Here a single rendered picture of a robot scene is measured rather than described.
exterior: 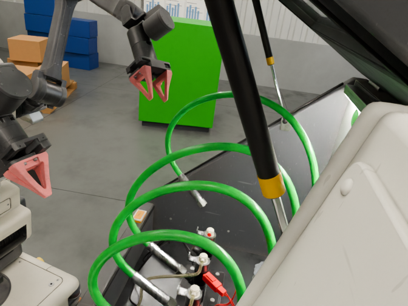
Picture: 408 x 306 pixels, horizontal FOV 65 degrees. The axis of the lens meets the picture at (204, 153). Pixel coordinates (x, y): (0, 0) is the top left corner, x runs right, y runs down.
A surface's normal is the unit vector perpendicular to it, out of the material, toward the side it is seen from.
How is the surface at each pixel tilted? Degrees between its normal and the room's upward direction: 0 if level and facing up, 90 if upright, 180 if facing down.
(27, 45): 90
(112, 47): 90
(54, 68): 72
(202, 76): 90
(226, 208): 90
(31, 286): 0
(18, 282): 0
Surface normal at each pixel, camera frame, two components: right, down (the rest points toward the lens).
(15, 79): 0.75, -0.43
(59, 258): 0.11, -0.89
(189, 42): 0.01, 0.44
